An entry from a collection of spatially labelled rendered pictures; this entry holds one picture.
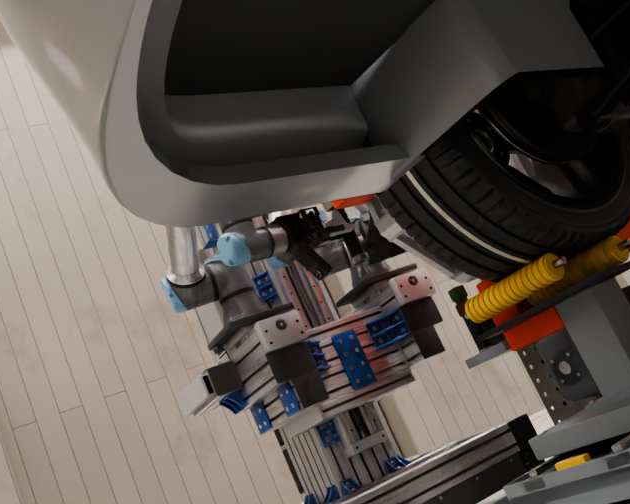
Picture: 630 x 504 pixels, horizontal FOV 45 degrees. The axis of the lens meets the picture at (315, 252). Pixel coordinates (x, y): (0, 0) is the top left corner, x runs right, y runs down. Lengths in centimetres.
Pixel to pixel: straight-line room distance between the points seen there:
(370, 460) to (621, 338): 116
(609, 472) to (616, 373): 28
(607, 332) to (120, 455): 376
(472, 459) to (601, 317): 87
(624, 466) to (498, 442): 105
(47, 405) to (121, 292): 88
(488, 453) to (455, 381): 367
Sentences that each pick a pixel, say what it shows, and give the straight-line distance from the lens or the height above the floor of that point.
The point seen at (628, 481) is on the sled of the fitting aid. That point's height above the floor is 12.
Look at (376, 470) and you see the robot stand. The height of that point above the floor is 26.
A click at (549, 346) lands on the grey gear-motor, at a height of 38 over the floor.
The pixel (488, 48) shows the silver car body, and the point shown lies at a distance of 119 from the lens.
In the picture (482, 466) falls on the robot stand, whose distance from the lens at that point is 237.
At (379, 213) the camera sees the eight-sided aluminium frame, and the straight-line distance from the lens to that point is 166.
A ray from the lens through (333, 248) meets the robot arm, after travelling 210.
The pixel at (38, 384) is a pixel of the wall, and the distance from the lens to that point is 499.
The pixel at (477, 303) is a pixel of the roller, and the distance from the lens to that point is 167.
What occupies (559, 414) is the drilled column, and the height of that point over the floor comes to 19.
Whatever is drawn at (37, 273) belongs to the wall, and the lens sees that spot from 523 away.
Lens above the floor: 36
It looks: 14 degrees up
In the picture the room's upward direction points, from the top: 25 degrees counter-clockwise
